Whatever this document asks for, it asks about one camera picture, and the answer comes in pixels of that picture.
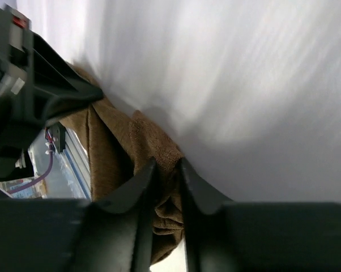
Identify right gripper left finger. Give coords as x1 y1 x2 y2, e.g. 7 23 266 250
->
71 158 157 271

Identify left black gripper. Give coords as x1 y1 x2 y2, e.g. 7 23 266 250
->
0 6 103 179

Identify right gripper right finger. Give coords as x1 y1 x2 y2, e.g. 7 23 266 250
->
178 158 233 271

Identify brown cloth napkin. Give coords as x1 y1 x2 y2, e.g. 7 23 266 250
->
60 98 184 265

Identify aluminium mounting rail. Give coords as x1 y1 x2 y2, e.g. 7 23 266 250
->
57 124 91 199

